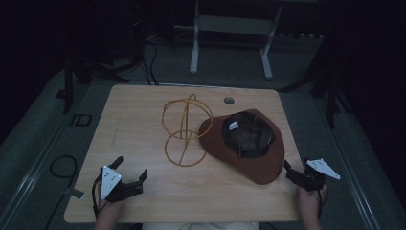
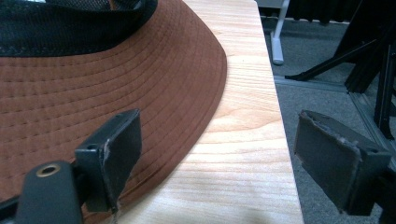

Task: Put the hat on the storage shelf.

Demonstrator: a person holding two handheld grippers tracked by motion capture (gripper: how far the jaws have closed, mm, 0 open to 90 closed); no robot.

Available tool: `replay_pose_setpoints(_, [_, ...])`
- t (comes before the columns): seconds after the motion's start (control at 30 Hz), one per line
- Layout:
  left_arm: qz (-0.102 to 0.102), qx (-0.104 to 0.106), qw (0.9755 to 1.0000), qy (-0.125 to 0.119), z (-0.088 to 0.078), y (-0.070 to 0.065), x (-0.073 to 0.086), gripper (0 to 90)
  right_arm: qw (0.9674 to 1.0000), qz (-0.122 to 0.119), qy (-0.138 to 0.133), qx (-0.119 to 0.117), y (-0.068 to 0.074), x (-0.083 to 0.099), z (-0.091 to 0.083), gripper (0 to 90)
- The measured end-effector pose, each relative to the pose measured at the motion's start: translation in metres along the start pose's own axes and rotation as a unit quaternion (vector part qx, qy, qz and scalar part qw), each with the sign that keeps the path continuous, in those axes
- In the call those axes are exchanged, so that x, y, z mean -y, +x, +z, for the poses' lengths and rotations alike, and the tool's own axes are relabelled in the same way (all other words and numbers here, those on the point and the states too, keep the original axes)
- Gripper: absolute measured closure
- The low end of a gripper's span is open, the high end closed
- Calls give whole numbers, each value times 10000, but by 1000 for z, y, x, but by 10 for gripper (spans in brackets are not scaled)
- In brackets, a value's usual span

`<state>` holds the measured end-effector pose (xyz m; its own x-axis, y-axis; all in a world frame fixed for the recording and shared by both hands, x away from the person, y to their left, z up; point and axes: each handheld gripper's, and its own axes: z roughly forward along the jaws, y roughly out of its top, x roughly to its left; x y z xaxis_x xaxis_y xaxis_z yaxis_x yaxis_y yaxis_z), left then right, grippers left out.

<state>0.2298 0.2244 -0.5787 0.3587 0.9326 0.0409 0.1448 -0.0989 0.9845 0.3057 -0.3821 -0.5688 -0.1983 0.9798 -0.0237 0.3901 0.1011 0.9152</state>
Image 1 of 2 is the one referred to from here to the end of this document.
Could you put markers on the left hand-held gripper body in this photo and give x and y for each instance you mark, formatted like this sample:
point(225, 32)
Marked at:
point(110, 183)

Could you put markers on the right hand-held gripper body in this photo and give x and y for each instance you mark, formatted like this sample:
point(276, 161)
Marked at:
point(311, 180)

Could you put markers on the person's right hand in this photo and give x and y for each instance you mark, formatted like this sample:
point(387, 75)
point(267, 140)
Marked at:
point(307, 201)

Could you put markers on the person's left hand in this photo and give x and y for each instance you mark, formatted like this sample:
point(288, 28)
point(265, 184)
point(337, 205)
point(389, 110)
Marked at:
point(109, 211)

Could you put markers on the brown felt hat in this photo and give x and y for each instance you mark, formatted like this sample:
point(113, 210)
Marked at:
point(255, 159)

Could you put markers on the grey tape strip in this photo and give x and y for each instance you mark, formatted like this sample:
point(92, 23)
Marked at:
point(73, 192)

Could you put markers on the black metal stand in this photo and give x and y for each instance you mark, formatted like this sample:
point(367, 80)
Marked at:
point(68, 86)
point(332, 96)

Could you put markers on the black rectangular floor frame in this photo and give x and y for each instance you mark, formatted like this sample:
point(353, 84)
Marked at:
point(81, 119)

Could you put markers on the white metal desk frame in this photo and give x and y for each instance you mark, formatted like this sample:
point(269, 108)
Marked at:
point(234, 25)

